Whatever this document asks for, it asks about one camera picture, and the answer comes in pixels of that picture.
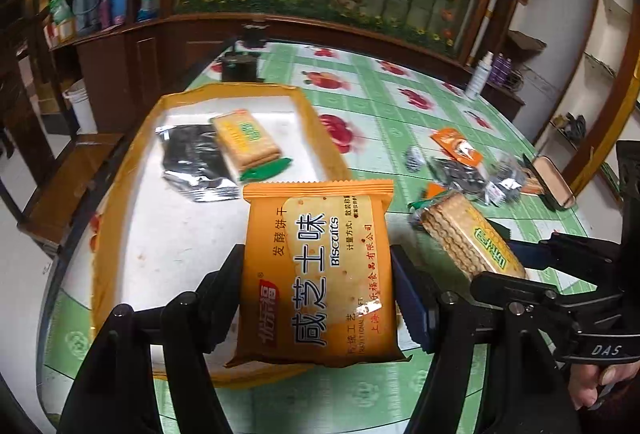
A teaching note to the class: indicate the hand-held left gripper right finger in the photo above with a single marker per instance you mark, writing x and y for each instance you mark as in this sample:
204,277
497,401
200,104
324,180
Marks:
411,304

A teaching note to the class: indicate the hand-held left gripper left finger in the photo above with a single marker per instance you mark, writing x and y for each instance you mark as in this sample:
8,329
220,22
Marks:
220,299

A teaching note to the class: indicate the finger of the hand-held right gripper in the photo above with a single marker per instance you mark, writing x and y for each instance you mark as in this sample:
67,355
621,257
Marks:
520,294
565,256

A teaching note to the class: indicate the cracker packet green label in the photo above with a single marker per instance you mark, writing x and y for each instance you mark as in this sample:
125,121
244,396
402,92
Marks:
240,136
460,234

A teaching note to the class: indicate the yellow cardboard box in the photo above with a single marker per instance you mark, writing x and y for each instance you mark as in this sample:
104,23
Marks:
165,224

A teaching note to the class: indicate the orange biscuit packet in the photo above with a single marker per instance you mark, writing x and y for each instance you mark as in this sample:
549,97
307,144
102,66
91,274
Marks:
320,274

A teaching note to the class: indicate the shiny bag of dark seeds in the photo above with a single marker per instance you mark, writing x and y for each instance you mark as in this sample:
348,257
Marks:
457,178

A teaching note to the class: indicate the small orange snack packet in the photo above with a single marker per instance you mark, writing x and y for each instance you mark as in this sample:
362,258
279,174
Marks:
457,146

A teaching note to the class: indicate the person's right hand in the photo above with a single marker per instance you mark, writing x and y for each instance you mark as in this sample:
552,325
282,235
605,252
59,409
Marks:
592,386

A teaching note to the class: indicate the black tan glasses case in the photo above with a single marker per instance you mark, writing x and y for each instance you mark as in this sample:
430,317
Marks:
552,184

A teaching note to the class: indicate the dark tool on shelf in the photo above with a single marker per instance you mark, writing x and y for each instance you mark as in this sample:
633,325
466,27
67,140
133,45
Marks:
572,126

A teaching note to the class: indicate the silver black foil packet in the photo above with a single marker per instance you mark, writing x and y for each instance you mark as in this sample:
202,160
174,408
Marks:
190,159

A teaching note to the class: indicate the dark wooden chair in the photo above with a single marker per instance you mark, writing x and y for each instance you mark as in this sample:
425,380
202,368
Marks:
75,184

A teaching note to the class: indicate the green fruit print tablecloth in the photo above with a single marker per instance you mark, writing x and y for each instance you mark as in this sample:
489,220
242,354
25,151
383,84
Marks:
380,114

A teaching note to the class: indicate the purple bottle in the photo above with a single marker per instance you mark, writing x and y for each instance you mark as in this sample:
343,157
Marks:
507,71
497,70

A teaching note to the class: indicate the white spray bottle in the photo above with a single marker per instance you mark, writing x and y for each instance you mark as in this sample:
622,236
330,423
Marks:
477,79

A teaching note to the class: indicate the black round tin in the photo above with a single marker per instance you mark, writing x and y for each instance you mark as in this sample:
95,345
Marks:
240,66
254,35

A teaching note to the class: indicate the white bucket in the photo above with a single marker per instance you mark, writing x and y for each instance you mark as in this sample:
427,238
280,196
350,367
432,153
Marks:
81,106

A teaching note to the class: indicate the rolled white paper tube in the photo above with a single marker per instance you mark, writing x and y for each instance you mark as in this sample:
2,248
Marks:
487,16

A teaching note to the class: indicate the green white upright packet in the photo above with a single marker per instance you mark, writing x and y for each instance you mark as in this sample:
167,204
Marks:
148,1

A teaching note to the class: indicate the small purple flask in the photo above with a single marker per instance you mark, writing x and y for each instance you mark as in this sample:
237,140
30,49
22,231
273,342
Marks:
104,13

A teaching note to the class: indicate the grey blue thermos jug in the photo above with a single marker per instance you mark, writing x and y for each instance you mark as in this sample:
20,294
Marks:
86,9

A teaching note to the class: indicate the green white bag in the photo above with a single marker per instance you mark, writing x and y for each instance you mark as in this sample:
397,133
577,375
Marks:
62,16

